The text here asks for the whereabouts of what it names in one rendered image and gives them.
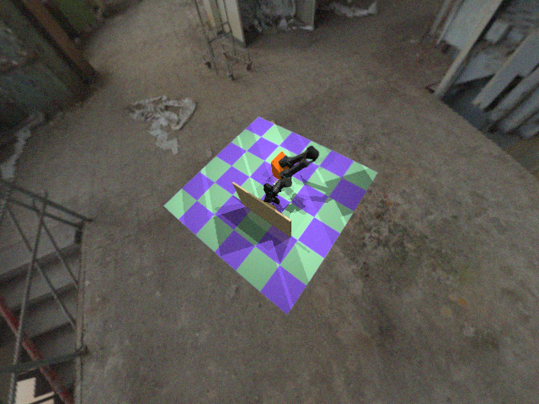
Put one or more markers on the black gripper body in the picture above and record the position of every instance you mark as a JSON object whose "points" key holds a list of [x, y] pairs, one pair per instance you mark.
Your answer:
{"points": [[274, 190]]}

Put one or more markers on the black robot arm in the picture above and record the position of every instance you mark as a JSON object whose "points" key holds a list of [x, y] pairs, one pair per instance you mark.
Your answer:
{"points": [[300, 159]]}

